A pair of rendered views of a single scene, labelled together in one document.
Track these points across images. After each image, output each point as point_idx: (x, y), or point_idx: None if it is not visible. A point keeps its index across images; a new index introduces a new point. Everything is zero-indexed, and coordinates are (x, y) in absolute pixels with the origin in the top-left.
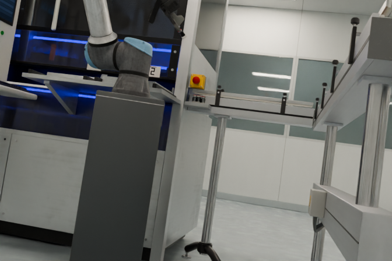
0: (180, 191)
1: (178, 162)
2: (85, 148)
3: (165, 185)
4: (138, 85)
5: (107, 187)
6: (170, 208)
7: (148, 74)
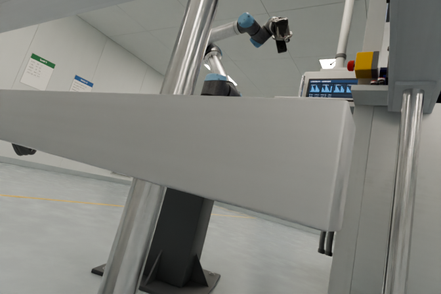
0: (426, 262)
1: (373, 193)
2: None
3: None
4: None
5: None
6: (350, 266)
7: (205, 93)
